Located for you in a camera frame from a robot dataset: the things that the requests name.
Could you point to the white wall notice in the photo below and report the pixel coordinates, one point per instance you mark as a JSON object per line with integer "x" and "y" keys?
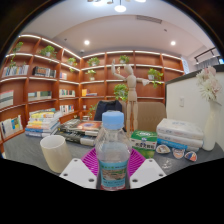
{"x": 185, "y": 65}

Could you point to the wooden shelf unit with books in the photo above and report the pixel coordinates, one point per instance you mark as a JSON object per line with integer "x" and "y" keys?
{"x": 50, "y": 86}

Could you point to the cream cup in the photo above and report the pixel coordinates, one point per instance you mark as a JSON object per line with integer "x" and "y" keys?
{"x": 56, "y": 155}

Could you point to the round ceiling spotlight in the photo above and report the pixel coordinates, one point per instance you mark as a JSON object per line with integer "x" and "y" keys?
{"x": 173, "y": 43}
{"x": 86, "y": 42}

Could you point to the white wall switch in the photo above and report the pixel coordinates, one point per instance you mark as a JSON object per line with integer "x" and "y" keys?
{"x": 181, "y": 101}

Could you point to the blue-edged book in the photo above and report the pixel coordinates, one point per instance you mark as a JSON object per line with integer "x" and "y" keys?
{"x": 173, "y": 145}

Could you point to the branched ceiling lamp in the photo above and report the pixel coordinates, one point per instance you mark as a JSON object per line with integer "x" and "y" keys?
{"x": 120, "y": 8}

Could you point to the green and white tissue box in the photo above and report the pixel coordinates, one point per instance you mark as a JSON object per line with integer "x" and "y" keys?
{"x": 144, "y": 140}

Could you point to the white and pink flower bunch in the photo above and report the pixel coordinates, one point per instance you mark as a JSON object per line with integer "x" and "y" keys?
{"x": 208, "y": 85}

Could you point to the clear blue-capped water bottle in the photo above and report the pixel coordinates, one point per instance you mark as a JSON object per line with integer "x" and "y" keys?
{"x": 113, "y": 156}

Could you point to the dark book with orange cover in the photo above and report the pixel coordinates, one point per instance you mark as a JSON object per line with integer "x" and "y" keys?
{"x": 86, "y": 125}

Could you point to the white jug vase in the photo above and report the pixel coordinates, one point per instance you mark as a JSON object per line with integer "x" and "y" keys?
{"x": 211, "y": 130}

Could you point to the beige chair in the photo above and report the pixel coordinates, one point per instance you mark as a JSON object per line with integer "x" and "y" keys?
{"x": 150, "y": 115}

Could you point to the small colourful badge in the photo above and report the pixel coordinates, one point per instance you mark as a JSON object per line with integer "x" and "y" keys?
{"x": 191, "y": 156}
{"x": 163, "y": 149}
{"x": 178, "y": 153}

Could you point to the colourful book stack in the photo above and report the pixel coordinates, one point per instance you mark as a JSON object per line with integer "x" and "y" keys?
{"x": 41, "y": 123}

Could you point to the dark thick book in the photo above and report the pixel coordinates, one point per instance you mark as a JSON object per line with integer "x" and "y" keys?
{"x": 76, "y": 136}

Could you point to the wooden artist mannequin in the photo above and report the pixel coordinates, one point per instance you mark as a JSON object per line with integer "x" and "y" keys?
{"x": 132, "y": 96}

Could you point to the thick white book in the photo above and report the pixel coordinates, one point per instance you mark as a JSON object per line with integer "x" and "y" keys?
{"x": 180, "y": 140}
{"x": 180, "y": 128}

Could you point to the white curtain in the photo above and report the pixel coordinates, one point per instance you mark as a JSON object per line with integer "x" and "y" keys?
{"x": 208, "y": 62}

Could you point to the ceiling air vent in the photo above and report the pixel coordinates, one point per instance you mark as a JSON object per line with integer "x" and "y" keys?
{"x": 149, "y": 19}

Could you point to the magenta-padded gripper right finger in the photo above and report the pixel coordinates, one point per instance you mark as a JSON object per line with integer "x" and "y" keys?
{"x": 148, "y": 173}

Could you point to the dark chair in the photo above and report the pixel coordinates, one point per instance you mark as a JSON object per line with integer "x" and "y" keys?
{"x": 108, "y": 110}

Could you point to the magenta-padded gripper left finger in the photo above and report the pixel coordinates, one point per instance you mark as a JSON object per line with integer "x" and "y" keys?
{"x": 77, "y": 173}

